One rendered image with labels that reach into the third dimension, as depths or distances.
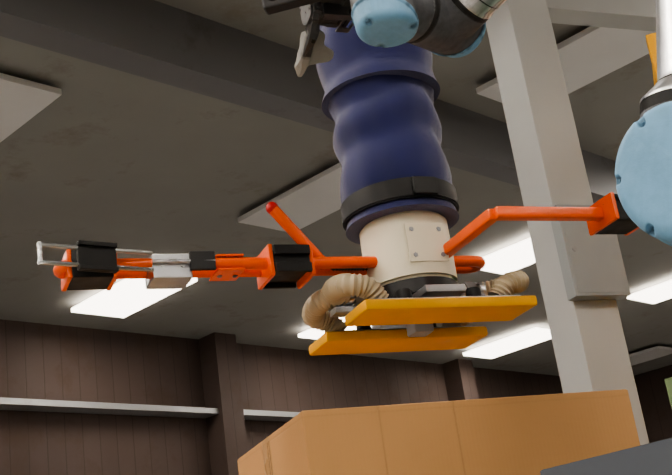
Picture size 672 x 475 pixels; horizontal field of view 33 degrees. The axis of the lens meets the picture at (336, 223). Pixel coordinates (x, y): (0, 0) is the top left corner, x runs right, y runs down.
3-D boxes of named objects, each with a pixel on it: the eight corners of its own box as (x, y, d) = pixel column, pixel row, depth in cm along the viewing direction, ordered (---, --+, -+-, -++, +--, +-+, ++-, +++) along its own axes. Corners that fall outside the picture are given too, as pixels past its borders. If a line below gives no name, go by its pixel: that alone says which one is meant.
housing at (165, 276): (184, 289, 198) (182, 265, 200) (194, 276, 192) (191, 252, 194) (145, 290, 195) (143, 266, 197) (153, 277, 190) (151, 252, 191)
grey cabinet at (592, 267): (622, 300, 349) (601, 210, 359) (632, 294, 344) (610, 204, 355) (567, 301, 341) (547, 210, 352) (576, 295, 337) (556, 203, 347)
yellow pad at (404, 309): (511, 321, 211) (506, 296, 212) (539, 305, 202) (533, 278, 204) (344, 327, 198) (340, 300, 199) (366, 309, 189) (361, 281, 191)
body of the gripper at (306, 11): (346, 36, 188) (373, -3, 178) (298, 33, 185) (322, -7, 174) (340, -3, 191) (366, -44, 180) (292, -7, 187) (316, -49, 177)
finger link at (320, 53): (330, 85, 190) (341, 34, 186) (297, 83, 188) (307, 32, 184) (324, 77, 193) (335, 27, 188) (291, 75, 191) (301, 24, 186)
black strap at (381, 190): (428, 239, 230) (425, 221, 231) (481, 195, 210) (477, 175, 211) (326, 240, 221) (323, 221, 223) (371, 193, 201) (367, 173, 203)
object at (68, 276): (110, 290, 194) (108, 263, 196) (118, 276, 188) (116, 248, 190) (61, 291, 191) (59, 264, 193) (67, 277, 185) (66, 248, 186)
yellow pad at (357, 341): (465, 349, 227) (461, 325, 229) (489, 335, 218) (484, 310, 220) (308, 356, 214) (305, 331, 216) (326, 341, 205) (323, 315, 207)
